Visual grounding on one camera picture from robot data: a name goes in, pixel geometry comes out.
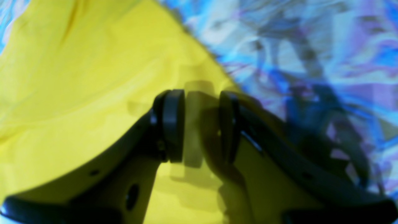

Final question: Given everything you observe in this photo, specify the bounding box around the yellow T-shirt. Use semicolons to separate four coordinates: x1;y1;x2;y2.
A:
0;0;324;224

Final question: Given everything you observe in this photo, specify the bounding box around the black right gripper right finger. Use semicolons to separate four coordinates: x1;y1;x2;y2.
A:
219;91;397;224

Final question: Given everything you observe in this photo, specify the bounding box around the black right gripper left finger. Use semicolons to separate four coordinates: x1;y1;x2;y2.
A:
1;90;185;224

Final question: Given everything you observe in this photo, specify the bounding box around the patterned tile tablecloth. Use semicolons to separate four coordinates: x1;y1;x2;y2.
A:
1;0;397;198

